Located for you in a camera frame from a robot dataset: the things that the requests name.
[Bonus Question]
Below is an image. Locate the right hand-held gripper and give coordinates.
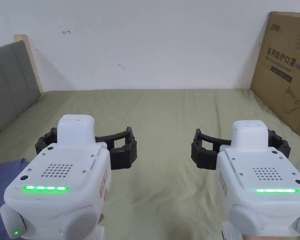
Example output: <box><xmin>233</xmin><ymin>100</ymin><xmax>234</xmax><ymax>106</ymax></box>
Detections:
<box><xmin>191</xmin><ymin>120</ymin><xmax>300</xmax><ymax>240</ymax></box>

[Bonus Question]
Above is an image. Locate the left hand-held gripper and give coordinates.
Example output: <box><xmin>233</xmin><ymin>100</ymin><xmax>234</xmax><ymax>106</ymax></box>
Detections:
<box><xmin>0</xmin><ymin>114</ymin><xmax>138</xmax><ymax>240</ymax></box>

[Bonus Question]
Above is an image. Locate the bed with pale green sheet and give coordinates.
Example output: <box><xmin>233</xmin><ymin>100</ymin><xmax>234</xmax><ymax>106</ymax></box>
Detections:
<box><xmin>0</xmin><ymin>88</ymin><xmax>300</xmax><ymax>240</ymax></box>

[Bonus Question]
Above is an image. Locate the brown cardboard carton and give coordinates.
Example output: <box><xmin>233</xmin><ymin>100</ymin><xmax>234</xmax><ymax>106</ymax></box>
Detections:
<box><xmin>250</xmin><ymin>11</ymin><xmax>300</xmax><ymax>138</ymax></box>

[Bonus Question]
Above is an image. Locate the blue garment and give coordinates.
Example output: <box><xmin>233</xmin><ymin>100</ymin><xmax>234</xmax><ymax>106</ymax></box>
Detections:
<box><xmin>0</xmin><ymin>158</ymin><xmax>31</xmax><ymax>240</ymax></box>

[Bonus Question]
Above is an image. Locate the grey padded headboard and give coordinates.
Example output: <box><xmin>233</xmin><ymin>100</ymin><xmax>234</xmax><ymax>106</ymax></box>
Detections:
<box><xmin>0</xmin><ymin>34</ymin><xmax>43</xmax><ymax>142</ymax></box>

